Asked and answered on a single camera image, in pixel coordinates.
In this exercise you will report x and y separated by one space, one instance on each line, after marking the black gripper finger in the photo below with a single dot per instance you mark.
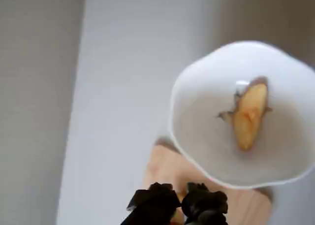
155 205
204 205

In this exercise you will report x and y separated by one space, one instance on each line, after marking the plain pale apple slice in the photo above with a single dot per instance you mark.
248 116

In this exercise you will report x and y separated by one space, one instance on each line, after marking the bamboo cutting board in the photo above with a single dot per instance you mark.
246 205

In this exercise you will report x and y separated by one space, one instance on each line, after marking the white scalloped ceramic bowl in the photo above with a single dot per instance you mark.
197 136

